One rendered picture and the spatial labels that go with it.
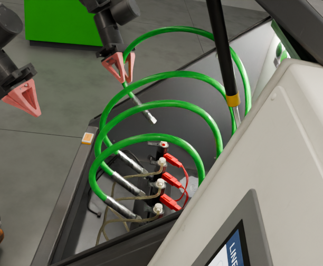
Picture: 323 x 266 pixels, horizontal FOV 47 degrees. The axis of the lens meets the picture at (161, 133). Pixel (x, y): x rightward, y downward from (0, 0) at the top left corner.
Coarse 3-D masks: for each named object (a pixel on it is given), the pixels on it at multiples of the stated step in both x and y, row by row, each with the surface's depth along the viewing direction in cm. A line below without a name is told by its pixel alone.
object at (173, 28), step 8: (152, 32) 92; (160, 32) 92; (192, 32) 88; (200, 32) 87; (208, 32) 87; (136, 40) 95; (128, 48) 97; (232, 56) 86; (240, 64) 87; (240, 72) 88; (248, 80) 88; (248, 88) 88; (248, 96) 89; (248, 104) 90
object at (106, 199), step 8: (136, 136) 68; (144, 136) 68; (152, 136) 67; (160, 136) 67; (168, 136) 67; (120, 144) 69; (128, 144) 68; (176, 144) 68; (184, 144) 68; (104, 152) 70; (112, 152) 70; (192, 152) 69; (96, 160) 71; (200, 160) 70; (96, 168) 72; (200, 168) 71; (200, 176) 72; (96, 184) 75; (200, 184) 73; (96, 192) 75; (104, 200) 76; (112, 200) 77; (112, 208) 78; (120, 208) 78; (128, 216) 78; (136, 216) 79; (136, 224) 79
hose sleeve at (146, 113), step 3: (135, 96) 104; (132, 99) 104; (135, 99) 104; (138, 99) 105; (135, 102) 104; (138, 102) 104; (135, 105) 105; (141, 111) 105; (144, 111) 104; (147, 111) 105; (144, 114) 105; (147, 114) 104; (150, 114) 105; (147, 117) 105; (150, 117) 105
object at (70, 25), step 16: (32, 0) 381; (48, 0) 384; (64, 0) 387; (32, 16) 390; (48, 16) 393; (64, 16) 396; (80, 16) 399; (32, 32) 399; (48, 32) 402; (64, 32) 406; (80, 32) 409; (96, 32) 412; (64, 48) 420; (80, 48) 423; (96, 48) 427
